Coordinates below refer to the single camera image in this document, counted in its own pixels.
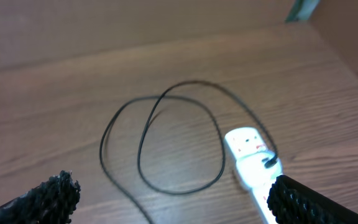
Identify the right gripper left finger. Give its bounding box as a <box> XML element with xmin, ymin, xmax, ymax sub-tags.
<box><xmin>0</xmin><ymin>170</ymin><xmax>81</xmax><ymax>224</ymax></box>

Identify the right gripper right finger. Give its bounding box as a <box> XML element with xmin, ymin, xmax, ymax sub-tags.
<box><xmin>267</xmin><ymin>175</ymin><xmax>358</xmax><ymax>224</ymax></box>

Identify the black USB charging cable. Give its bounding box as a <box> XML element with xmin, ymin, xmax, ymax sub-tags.
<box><xmin>99</xmin><ymin>80</ymin><xmax>280</xmax><ymax>224</ymax></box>

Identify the white power strip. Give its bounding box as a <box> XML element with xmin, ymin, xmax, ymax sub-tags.
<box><xmin>224</xmin><ymin>127</ymin><xmax>283</xmax><ymax>224</ymax></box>

